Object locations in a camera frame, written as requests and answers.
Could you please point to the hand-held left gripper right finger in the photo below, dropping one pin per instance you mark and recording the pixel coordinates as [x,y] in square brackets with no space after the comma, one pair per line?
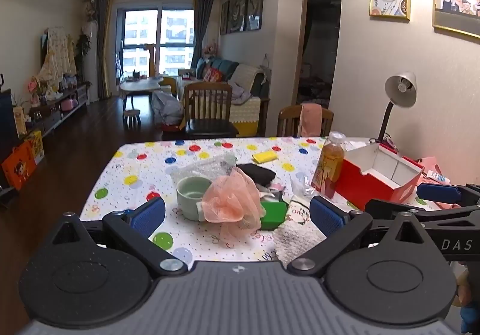
[327,216]

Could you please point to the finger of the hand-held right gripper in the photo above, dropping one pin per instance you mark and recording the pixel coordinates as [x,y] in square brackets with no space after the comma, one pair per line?
[382,205]
[437,191]

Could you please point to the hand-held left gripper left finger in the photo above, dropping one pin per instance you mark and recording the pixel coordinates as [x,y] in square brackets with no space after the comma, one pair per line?
[150,215]

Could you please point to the red cardboard box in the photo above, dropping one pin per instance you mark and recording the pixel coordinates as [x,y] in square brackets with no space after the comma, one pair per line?
[378,177]

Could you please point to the white panda print pack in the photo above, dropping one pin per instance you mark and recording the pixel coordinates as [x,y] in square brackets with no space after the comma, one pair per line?
[296,233]

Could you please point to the green sponge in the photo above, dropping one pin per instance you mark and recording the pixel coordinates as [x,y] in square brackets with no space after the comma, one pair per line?
[275,213]

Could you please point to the black cloth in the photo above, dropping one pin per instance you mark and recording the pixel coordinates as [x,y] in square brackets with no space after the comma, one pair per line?
[258,171]

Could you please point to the pink mesh bath pouf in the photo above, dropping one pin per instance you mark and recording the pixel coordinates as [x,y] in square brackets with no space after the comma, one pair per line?
[232,203]

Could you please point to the person's right hand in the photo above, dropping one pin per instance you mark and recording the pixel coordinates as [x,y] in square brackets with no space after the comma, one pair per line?
[468,305]

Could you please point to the white tube with blue print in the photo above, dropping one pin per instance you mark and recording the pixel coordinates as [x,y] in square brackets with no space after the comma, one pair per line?
[438,177]

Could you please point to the pink plastic bag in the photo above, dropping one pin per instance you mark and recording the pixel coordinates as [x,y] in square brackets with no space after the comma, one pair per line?
[431,166]

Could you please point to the balloon print tablecloth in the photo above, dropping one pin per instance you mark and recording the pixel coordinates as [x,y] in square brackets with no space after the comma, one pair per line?
[127,177]

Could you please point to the pale green ceramic cup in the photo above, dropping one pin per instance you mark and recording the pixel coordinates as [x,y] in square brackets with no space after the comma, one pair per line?
[191,196]

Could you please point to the tea bottle with white cap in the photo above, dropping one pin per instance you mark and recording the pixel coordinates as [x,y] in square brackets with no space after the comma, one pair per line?
[330,166]

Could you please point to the clear bubble wrap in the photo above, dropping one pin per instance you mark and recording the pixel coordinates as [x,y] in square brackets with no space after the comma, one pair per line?
[202,169]

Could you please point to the yellow sponge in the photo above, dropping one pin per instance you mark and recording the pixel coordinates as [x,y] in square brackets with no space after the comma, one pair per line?
[264,156]

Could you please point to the pink towel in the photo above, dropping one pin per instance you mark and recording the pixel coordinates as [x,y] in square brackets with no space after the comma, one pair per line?
[311,119]

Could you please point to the small wooden stool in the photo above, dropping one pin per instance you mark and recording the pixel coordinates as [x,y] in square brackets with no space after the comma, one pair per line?
[132,115]

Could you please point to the wooden chair with towel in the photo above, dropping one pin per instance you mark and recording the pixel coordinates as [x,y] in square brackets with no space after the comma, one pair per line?
[288,121]

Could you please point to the grey desk lamp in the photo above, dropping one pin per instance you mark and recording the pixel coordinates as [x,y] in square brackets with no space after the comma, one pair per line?
[401,91]

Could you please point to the grey plastic bag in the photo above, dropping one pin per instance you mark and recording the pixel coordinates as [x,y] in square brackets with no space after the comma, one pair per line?
[167,106]

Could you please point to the wooden chair with dark seat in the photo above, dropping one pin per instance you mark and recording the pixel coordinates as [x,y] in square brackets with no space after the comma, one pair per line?
[208,109]

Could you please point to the yellow printed box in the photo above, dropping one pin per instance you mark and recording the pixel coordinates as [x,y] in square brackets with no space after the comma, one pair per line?
[35,145]

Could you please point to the low wooden media cabinet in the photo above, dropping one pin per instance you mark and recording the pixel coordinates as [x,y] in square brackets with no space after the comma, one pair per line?
[56,111]

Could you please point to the orange gift bag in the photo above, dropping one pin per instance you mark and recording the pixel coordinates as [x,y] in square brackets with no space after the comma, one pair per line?
[18,166]

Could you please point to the sofa with crochet blanket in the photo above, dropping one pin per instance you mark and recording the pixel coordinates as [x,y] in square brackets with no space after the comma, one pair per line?
[243,76]

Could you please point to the white standing air conditioner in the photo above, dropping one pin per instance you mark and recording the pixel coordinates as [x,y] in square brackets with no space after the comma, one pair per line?
[90,57]

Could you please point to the large window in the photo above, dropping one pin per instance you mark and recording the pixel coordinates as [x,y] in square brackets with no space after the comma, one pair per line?
[159,42]

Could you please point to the grey curtain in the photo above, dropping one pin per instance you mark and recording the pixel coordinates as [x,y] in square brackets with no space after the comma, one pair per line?
[202,27]
[105,45]

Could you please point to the green house plant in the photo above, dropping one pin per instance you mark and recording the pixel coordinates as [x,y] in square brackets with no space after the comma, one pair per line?
[82,47]

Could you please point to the hanging printed cloth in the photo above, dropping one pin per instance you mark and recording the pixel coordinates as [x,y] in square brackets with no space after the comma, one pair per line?
[56,53]

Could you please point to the wooden door frame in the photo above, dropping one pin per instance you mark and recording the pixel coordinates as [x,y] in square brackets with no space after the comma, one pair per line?
[304,38]

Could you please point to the dark framed wall picture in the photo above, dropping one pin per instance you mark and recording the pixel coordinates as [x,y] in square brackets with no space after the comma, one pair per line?
[238,12]
[255,6]
[224,17]

